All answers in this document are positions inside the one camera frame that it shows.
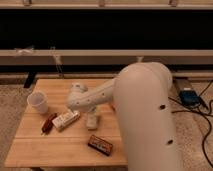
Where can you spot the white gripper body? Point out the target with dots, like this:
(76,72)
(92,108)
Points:
(93,110)

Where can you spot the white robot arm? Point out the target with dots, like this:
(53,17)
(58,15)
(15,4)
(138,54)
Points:
(140,96)

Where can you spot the dark chocolate bar package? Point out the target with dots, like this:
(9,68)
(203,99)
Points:
(100,145)

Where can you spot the white snack package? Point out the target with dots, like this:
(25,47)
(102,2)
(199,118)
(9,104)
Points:
(64,120)

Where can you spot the brown snack stick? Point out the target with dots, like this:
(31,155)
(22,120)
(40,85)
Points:
(47,126)

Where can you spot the white plastic cup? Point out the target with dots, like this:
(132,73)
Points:
(38,101)

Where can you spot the blue power box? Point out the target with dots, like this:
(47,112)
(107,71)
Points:
(189,97)

